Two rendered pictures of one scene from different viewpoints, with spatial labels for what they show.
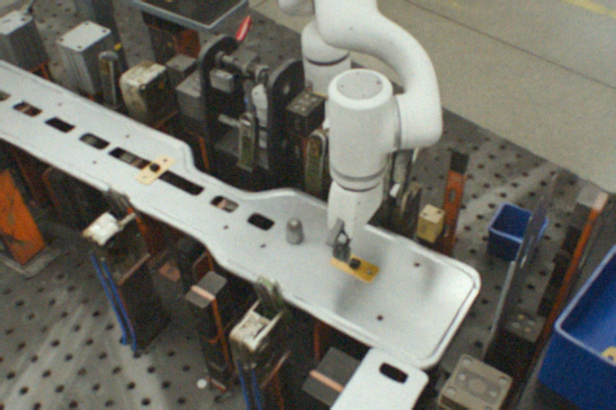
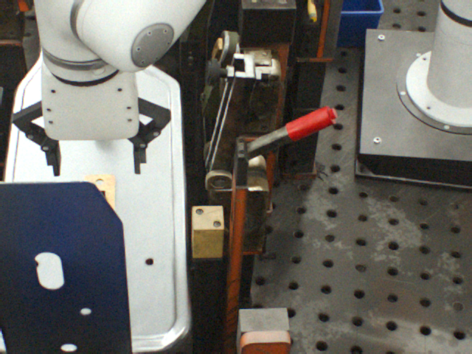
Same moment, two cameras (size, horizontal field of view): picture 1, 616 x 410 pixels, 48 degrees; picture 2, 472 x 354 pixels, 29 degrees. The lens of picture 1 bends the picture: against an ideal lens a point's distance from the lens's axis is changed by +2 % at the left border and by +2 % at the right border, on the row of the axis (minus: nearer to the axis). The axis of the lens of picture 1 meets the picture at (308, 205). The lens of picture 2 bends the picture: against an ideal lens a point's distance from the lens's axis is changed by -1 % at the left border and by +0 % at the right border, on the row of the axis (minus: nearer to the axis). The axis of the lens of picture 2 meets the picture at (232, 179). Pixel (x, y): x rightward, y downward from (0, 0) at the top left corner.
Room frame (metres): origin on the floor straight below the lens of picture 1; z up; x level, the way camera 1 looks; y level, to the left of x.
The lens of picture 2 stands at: (0.37, -0.71, 1.85)
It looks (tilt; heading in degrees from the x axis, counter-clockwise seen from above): 48 degrees down; 48
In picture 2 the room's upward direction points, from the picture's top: 4 degrees clockwise
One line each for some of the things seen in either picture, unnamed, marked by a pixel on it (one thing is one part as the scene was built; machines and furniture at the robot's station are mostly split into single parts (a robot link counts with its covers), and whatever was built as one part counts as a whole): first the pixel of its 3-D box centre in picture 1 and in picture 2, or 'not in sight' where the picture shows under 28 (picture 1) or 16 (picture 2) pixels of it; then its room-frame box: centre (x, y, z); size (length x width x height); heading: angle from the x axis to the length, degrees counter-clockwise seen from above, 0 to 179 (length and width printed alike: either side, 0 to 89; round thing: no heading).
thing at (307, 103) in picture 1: (309, 178); (257, 112); (1.04, -0.01, 0.91); 0.07 x 0.05 x 0.42; 144
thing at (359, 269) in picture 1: (354, 264); (98, 198); (0.73, -0.08, 1.01); 0.08 x 0.04 x 0.01; 54
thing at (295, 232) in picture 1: (295, 231); not in sight; (0.80, 0.03, 1.02); 0.03 x 0.03 x 0.07
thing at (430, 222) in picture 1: (423, 277); (204, 310); (0.78, -0.21, 0.88); 0.04 x 0.04 x 0.36; 54
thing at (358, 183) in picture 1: (358, 164); (86, 46); (0.73, -0.08, 1.24); 0.09 x 0.08 x 0.03; 144
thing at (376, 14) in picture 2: not in sight; (351, 13); (1.48, 0.22, 0.74); 0.11 x 0.10 x 0.09; 54
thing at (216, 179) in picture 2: (406, 196); (219, 180); (0.83, -0.18, 1.06); 0.03 x 0.01 x 0.03; 144
